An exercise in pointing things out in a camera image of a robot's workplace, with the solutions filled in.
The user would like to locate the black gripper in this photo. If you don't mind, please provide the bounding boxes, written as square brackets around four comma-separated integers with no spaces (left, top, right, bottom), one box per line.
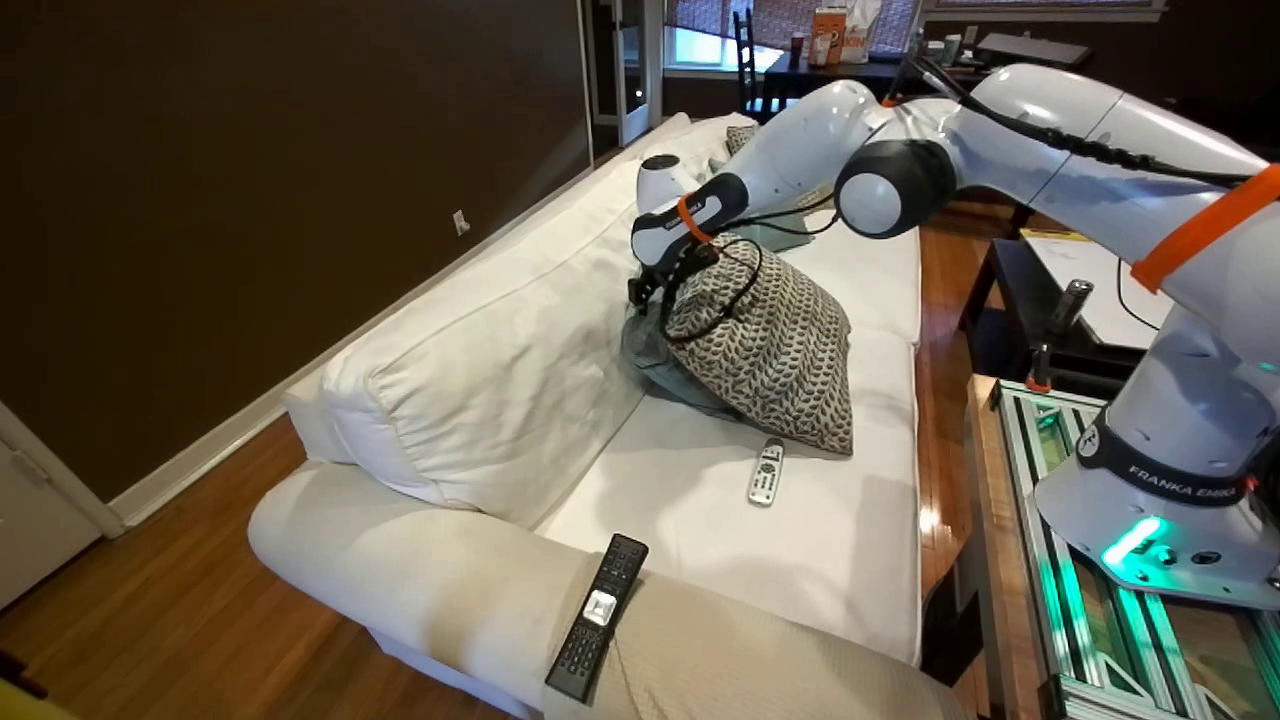
[628,258,699,316]

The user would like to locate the grey-blue pillow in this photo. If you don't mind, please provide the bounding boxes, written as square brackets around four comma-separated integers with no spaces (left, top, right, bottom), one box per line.
[621,313,730,417]

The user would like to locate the brown leaf-patterned pillow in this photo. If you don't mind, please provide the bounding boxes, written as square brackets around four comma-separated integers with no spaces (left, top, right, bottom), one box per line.
[658,236,854,455]

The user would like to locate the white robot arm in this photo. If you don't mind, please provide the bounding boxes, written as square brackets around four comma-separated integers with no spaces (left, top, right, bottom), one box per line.
[632,66,1280,614]

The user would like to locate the silver remote control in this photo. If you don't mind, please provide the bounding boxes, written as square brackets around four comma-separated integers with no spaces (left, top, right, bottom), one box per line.
[748,440,783,509]

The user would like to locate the white sofa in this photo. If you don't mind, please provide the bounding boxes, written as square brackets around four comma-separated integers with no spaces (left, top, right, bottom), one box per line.
[247,118,966,720]

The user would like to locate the black low table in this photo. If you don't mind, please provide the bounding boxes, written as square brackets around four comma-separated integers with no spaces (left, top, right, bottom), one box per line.
[959,242,1145,402]

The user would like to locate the black remote control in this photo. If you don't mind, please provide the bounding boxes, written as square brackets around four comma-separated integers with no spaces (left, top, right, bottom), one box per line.
[545,532,648,704]

